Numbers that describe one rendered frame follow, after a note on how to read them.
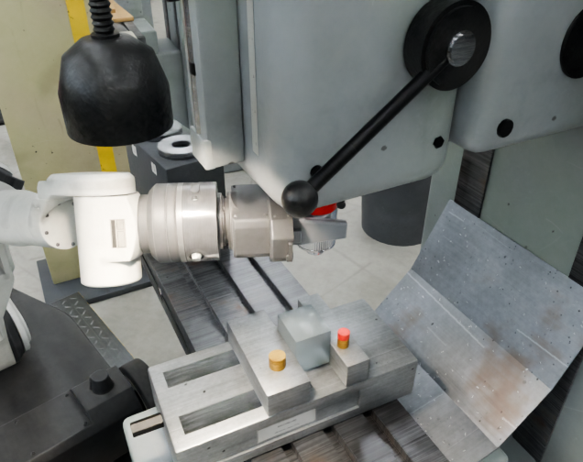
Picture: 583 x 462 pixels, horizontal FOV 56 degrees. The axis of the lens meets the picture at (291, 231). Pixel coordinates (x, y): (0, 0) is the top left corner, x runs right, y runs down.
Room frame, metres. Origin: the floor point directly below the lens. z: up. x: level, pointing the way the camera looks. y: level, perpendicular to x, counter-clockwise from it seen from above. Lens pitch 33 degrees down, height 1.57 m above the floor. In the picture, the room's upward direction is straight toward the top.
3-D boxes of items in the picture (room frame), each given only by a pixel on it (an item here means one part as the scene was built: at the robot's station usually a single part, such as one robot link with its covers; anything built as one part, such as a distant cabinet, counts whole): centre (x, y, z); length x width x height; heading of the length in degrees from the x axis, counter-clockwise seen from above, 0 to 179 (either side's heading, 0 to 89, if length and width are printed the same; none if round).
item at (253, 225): (0.52, 0.06, 1.24); 0.13 x 0.12 x 0.10; 6
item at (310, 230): (0.50, -0.03, 1.24); 0.06 x 0.02 x 0.03; 96
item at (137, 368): (0.89, 0.35, 0.50); 0.20 x 0.05 x 0.20; 41
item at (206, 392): (0.54, 0.01, 0.98); 0.35 x 0.15 x 0.11; 115
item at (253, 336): (0.53, 0.03, 1.02); 0.15 x 0.06 x 0.04; 25
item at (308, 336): (0.55, -0.02, 1.03); 0.06 x 0.05 x 0.06; 25
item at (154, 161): (1.02, 0.24, 1.03); 0.22 x 0.12 x 0.20; 35
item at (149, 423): (0.46, 0.19, 0.97); 0.04 x 0.02 x 0.02; 115
